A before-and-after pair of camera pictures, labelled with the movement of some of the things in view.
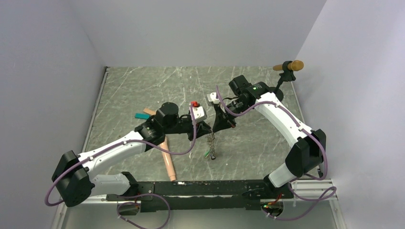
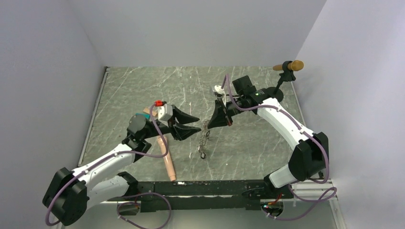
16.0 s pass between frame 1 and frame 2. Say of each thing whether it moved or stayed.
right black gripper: stayed
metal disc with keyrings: moved
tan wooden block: stayed
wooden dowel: stayed
